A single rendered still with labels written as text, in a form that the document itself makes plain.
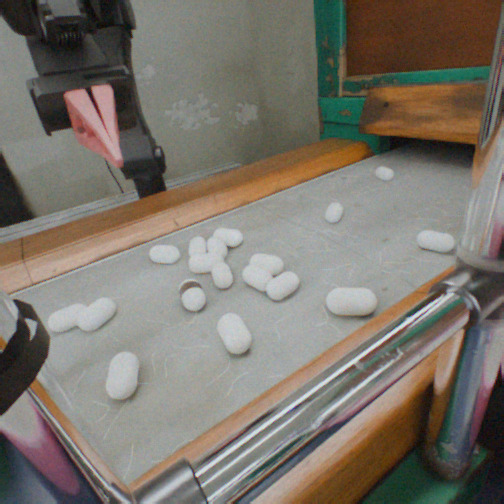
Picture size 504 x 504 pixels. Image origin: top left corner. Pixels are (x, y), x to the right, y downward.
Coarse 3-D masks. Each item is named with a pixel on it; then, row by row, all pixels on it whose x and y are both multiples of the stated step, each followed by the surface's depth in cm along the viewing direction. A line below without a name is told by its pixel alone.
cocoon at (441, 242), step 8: (424, 232) 33; (432, 232) 33; (424, 240) 33; (432, 240) 33; (440, 240) 32; (448, 240) 32; (424, 248) 34; (432, 248) 33; (440, 248) 32; (448, 248) 32
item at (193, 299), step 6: (192, 288) 30; (198, 288) 30; (186, 294) 30; (192, 294) 30; (198, 294) 30; (204, 294) 30; (186, 300) 30; (192, 300) 29; (198, 300) 30; (204, 300) 30; (186, 306) 30; (192, 306) 30; (198, 306) 30
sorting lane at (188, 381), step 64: (320, 192) 51; (384, 192) 48; (448, 192) 45; (128, 256) 42; (320, 256) 36; (384, 256) 34; (448, 256) 32; (128, 320) 31; (192, 320) 30; (256, 320) 28; (320, 320) 27; (192, 384) 24; (256, 384) 23; (128, 448) 20
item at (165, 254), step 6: (156, 246) 39; (162, 246) 38; (168, 246) 38; (150, 252) 38; (156, 252) 38; (162, 252) 38; (168, 252) 38; (174, 252) 38; (156, 258) 38; (162, 258) 38; (168, 258) 38; (174, 258) 38
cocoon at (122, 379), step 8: (128, 352) 25; (112, 360) 24; (120, 360) 24; (128, 360) 24; (136, 360) 24; (112, 368) 23; (120, 368) 23; (128, 368) 23; (136, 368) 24; (112, 376) 23; (120, 376) 23; (128, 376) 23; (136, 376) 24; (112, 384) 22; (120, 384) 22; (128, 384) 23; (136, 384) 23; (112, 392) 22; (120, 392) 22; (128, 392) 23
